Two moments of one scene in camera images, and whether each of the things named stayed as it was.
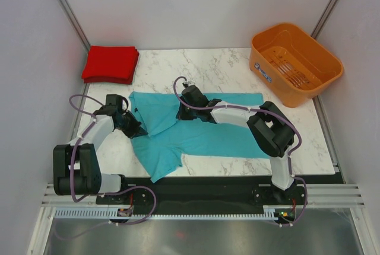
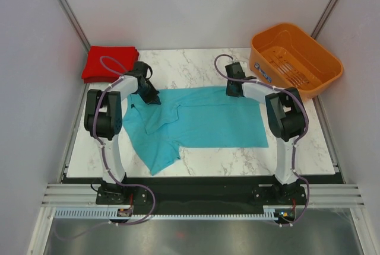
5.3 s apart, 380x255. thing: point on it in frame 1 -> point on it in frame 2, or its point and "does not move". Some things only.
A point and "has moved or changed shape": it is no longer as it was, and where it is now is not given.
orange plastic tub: x=291 y=63 does not move
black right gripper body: x=187 y=112 -> x=229 y=91
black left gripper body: x=129 y=126 -> x=148 y=94
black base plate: x=209 y=194 does not move
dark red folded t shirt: x=111 y=64 does not move
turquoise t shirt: x=160 y=152 has moved or changed shape
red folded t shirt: x=115 y=64 does not move
